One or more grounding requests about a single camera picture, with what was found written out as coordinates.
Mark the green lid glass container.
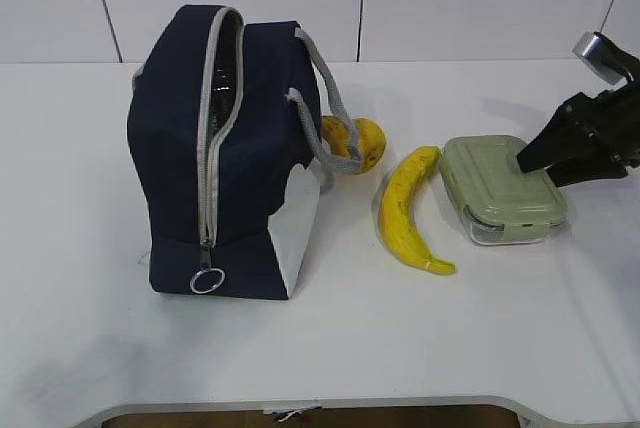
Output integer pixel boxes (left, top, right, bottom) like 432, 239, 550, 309
439, 135, 568, 246

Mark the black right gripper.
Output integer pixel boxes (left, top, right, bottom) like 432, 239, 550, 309
516, 52, 639, 186

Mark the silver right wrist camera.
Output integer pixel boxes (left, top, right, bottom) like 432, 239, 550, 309
572, 32, 626, 85

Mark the navy blue lunch bag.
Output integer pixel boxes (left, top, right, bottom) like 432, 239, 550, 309
127, 4, 365, 300

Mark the yellow banana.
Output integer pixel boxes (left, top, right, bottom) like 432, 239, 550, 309
378, 146, 456, 276

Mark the yellow pear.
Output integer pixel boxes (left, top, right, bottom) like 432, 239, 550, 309
321, 116, 386, 174

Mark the silver zipper pull ring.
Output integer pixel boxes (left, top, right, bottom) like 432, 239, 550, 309
189, 267, 225, 294

